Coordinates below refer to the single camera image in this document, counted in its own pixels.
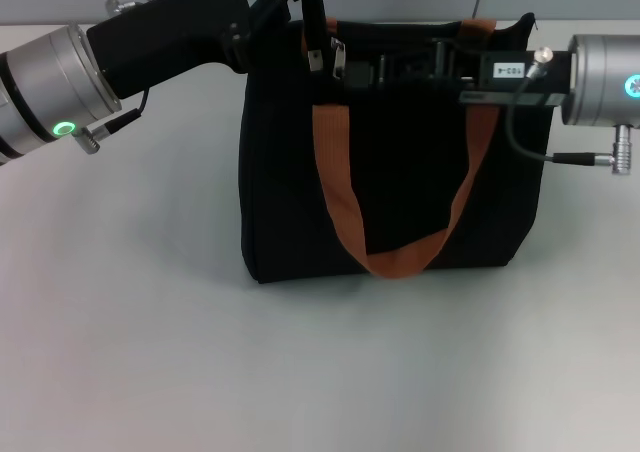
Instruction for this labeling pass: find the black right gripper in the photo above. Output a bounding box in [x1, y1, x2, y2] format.
[346, 40, 575, 110]

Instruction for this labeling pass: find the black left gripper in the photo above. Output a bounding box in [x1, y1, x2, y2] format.
[86, 0, 327, 102]

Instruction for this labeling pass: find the silver zipper pull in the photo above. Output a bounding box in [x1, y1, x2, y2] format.
[330, 40, 348, 80]

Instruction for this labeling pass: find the black bag with orange handles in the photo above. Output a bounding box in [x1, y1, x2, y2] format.
[238, 11, 554, 286]

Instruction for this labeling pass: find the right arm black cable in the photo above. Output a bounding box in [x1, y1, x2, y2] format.
[504, 45, 636, 176]

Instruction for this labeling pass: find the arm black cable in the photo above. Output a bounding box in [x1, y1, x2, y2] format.
[74, 0, 149, 155]
[504, 45, 636, 176]

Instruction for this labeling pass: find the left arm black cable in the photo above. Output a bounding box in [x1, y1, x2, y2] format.
[74, 0, 149, 155]

